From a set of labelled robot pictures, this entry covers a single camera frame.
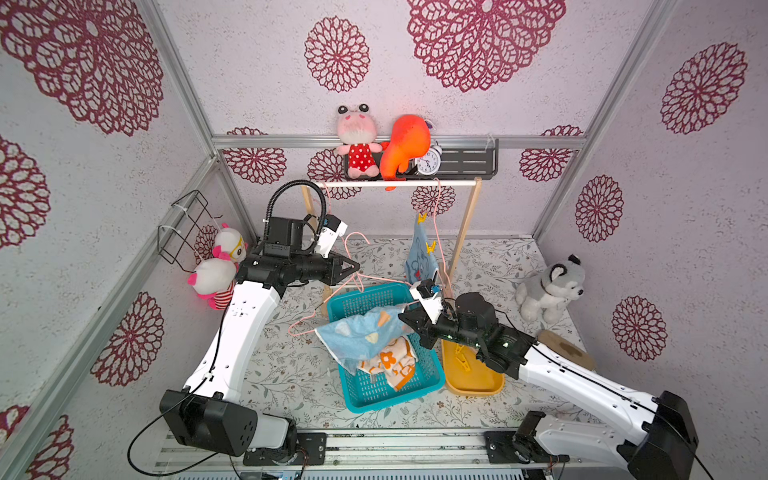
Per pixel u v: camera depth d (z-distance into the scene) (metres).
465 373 0.87
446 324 0.62
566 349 0.88
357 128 0.82
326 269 0.62
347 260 0.67
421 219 1.17
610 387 0.44
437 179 0.93
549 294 0.90
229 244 0.92
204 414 0.38
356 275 0.70
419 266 1.02
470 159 0.92
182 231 0.75
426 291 0.59
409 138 0.83
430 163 0.90
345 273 0.68
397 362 0.82
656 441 0.39
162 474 0.40
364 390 0.83
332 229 0.63
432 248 0.83
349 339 0.78
